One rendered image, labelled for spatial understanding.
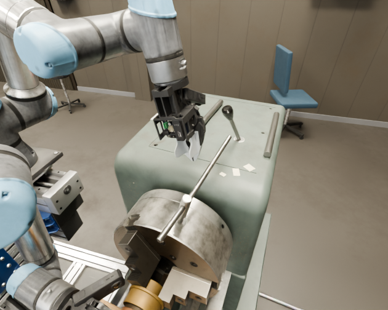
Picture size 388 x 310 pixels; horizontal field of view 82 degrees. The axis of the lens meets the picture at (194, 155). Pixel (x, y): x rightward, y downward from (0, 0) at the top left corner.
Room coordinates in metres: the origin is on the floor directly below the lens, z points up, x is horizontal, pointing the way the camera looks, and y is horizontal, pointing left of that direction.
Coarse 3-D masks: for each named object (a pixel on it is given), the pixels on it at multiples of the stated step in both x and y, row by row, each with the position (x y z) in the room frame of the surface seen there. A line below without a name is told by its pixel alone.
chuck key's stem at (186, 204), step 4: (184, 196) 0.32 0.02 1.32; (188, 196) 0.32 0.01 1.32; (184, 200) 0.31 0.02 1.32; (188, 200) 0.31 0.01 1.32; (180, 204) 0.32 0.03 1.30; (184, 204) 0.31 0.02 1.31; (188, 204) 0.31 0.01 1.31; (188, 208) 0.31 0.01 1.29; (184, 212) 0.31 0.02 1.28; (180, 216) 0.31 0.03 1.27; (184, 216) 0.31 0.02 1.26; (180, 220) 0.32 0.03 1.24; (180, 224) 0.32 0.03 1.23
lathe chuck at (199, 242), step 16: (144, 208) 0.37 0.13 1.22; (160, 208) 0.36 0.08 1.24; (176, 208) 0.36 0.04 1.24; (144, 224) 0.31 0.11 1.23; (160, 224) 0.31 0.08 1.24; (192, 224) 0.32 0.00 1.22; (208, 224) 0.33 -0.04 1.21; (176, 240) 0.28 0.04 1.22; (192, 240) 0.28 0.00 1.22; (208, 240) 0.30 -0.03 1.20; (224, 240) 0.32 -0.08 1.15; (128, 256) 0.34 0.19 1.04; (176, 256) 0.28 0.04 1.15; (192, 256) 0.26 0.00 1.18; (208, 256) 0.26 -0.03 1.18; (224, 256) 0.29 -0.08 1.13; (192, 272) 0.26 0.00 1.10; (208, 272) 0.25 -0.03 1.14; (224, 272) 0.27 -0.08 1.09
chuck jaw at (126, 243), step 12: (132, 228) 0.32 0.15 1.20; (132, 240) 0.29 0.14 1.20; (144, 240) 0.31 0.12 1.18; (132, 252) 0.28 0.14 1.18; (144, 252) 0.28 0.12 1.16; (156, 252) 0.30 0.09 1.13; (132, 264) 0.25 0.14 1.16; (144, 264) 0.26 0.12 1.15; (156, 264) 0.28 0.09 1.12; (132, 276) 0.24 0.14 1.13; (144, 276) 0.24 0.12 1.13
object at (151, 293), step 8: (152, 280) 0.24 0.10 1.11; (136, 288) 0.22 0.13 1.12; (144, 288) 0.22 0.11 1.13; (152, 288) 0.23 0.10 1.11; (160, 288) 0.23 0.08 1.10; (128, 296) 0.21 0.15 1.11; (136, 296) 0.20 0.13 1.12; (144, 296) 0.20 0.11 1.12; (152, 296) 0.21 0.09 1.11; (128, 304) 0.19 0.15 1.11; (136, 304) 0.19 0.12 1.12; (144, 304) 0.19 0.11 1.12; (152, 304) 0.19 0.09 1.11; (160, 304) 0.20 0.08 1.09
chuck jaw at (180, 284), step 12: (168, 276) 0.26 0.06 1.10; (180, 276) 0.26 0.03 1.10; (192, 276) 0.26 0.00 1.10; (168, 288) 0.23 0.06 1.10; (180, 288) 0.23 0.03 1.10; (192, 288) 0.23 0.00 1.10; (204, 288) 0.23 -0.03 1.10; (216, 288) 0.24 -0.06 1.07; (168, 300) 0.20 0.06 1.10; (180, 300) 0.21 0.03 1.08; (204, 300) 0.21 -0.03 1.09
